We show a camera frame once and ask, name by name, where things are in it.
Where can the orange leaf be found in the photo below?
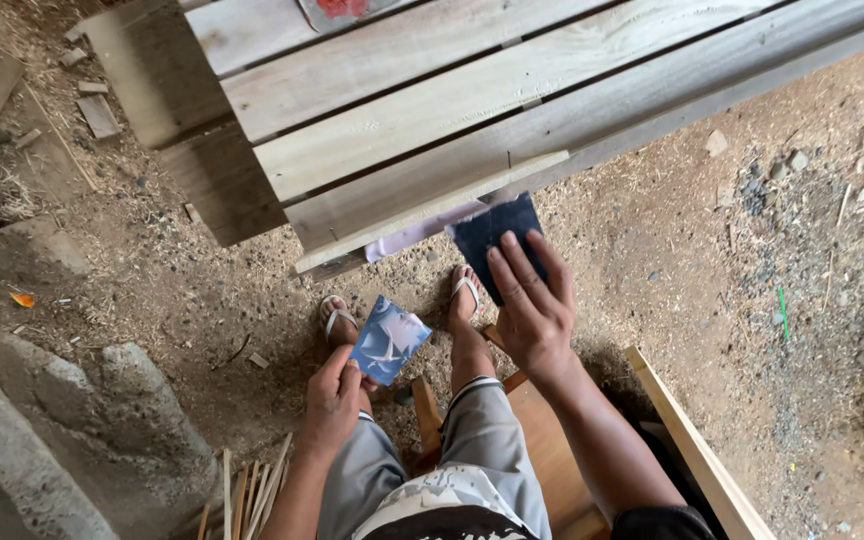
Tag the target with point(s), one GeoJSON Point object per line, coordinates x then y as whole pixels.
{"type": "Point", "coordinates": [22, 300]}

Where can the person's left hand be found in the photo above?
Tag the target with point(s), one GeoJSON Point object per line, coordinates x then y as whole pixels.
{"type": "Point", "coordinates": [327, 412]}

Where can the brown wooden stool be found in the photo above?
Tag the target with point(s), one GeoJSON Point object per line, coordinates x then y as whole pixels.
{"type": "Point", "coordinates": [552, 450]}

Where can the pale purple strip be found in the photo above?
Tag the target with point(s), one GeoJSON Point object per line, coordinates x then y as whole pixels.
{"type": "Point", "coordinates": [409, 234]}

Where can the worn pale blue sandpaper sheet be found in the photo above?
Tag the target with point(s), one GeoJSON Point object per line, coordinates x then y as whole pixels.
{"type": "Point", "coordinates": [391, 337]}

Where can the flat wood offcut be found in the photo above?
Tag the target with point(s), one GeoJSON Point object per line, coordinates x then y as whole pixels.
{"type": "Point", "coordinates": [98, 116]}

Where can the dark blue sandpaper sheet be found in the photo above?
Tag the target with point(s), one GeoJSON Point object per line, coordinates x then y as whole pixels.
{"type": "Point", "coordinates": [488, 229]}

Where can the grey shorts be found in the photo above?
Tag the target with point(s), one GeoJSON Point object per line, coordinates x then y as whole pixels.
{"type": "Point", "coordinates": [477, 450]}

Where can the bundle of thin wooden sticks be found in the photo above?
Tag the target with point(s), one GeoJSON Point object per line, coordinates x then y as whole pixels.
{"type": "Point", "coordinates": [256, 499]}

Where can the grey tool with red patch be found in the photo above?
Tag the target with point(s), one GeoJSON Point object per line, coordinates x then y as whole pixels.
{"type": "Point", "coordinates": [342, 11]}

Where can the small wood offcut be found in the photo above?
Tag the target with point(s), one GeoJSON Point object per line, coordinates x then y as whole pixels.
{"type": "Point", "coordinates": [28, 138]}
{"type": "Point", "coordinates": [72, 57]}
{"type": "Point", "coordinates": [92, 87]}

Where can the slatted wooden bench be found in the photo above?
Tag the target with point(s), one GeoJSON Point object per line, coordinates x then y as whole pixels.
{"type": "Point", "coordinates": [432, 127]}

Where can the white flip-flop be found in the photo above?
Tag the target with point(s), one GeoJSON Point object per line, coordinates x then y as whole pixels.
{"type": "Point", "coordinates": [336, 319]}
{"type": "Point", "coordinates": [468, 289]}

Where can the light wooden plank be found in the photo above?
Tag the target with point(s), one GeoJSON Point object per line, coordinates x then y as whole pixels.
{"type": "Point", "coordinates": [694, 450]}

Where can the black shirt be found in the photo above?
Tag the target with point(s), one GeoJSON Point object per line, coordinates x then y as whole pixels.
{"type": "Point", "coordinates": [447, 526]}

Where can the pale stone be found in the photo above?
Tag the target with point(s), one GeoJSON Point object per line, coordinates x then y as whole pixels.
{"type": "Point", "coordinates": [715, 142]}

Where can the grey concrete block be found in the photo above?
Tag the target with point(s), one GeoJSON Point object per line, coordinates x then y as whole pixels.
{"type": "Point", "coordinates": [64, 442]}

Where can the person's right leg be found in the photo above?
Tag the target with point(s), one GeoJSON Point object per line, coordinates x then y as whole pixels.
{"type": "Point", "coordinates": [469, 345]}

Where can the green stick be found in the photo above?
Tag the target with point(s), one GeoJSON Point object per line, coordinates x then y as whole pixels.
{"type": "Point", "coordinates": [783, 311]}

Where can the person's right hand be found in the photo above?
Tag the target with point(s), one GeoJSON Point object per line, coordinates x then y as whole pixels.
{"type": "Point", "coordinates": [537, 322]}

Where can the small wood block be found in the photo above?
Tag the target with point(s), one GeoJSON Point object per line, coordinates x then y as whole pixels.
{"type": "Point", "coordinates": [192, 213]}

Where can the small wood chip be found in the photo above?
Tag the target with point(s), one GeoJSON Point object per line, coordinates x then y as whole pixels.
{"type": "Point", "coordinates": [259, 361]}

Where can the person's left foot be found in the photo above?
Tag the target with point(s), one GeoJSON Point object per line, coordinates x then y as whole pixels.
{"type": "Point", "coordinates": [338, 330]}

